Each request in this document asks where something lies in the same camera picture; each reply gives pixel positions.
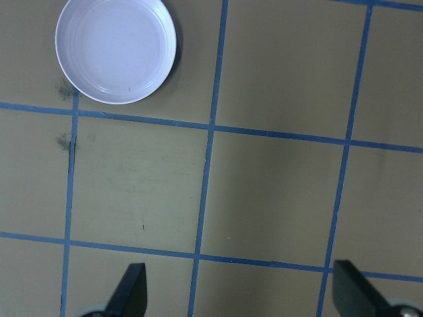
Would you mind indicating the purple round plate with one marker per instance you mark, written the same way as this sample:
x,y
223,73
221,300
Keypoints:
x,y
115,49

